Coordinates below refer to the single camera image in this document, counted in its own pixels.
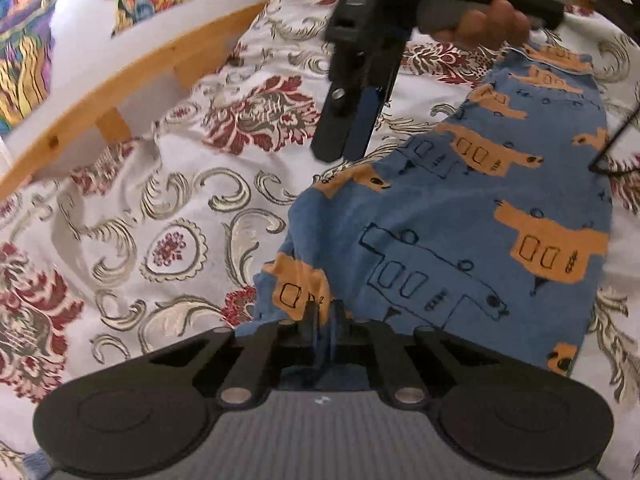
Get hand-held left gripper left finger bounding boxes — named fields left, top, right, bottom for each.
left=149, top=302, right=322, bottom=407

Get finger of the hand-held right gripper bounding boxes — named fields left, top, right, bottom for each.
left=310, top=82, right=362, bottom=164
left=344, top=85, right=398, bottom=160

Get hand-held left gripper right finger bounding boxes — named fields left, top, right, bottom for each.
left=329, top=301, right=502, bottom=407

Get blue printed pants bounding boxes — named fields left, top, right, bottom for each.
left=234, top=42, right=615, bottom=378

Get person's right hand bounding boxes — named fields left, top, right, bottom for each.
left=432, top=0, right=626, bottom=55

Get white floral blanket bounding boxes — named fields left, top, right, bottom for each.
left=0, top=0, right=640, bottom=480

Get wooden bed frame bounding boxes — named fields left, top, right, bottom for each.
left=0, top=0, right=341, bottom=188

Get thin black cable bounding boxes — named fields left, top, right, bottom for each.
left=589, top=105, right=640, bottom=177

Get colourful printed wall cloth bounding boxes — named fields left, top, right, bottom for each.
left=0, top=0, right=71, bottom=133

